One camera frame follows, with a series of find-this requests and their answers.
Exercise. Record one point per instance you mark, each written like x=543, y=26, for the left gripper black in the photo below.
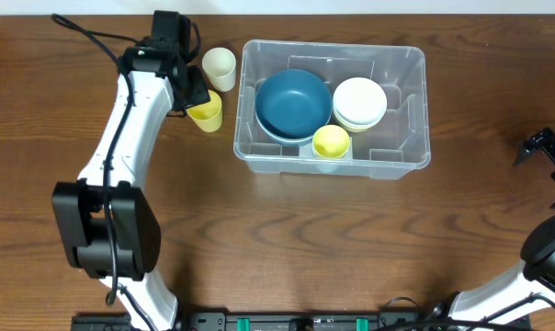
x=197, y=85

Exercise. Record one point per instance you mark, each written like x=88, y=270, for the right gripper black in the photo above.
x=545, y=143

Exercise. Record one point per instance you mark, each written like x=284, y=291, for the yellow cup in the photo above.
x=208, y=116
x=331, y=134

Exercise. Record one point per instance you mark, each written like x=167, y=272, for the cream plastic cup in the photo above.
x=219, y=64

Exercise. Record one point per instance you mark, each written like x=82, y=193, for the large dark blue bowl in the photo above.
x=282, y=140

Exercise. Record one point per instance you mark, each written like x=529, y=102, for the grey small bowl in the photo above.
x=340, y=117

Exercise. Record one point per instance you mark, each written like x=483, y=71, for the yellow small bowl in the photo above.
x=351, y=129

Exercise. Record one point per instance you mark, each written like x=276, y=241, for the white small bowl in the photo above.
x=360, y=100

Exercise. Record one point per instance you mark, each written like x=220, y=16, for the light blue plastic cup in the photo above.
x=326, y=153

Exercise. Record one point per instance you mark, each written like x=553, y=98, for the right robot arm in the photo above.
x=527, y=287

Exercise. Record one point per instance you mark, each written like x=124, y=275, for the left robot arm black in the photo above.
x=107, y=227

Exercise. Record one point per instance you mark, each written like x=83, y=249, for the clear plastic storage container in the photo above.
x=397, y=145

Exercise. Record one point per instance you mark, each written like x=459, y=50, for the white label on container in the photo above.
x=306, y=151

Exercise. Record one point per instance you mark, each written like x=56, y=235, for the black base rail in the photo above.
x=282, y=322

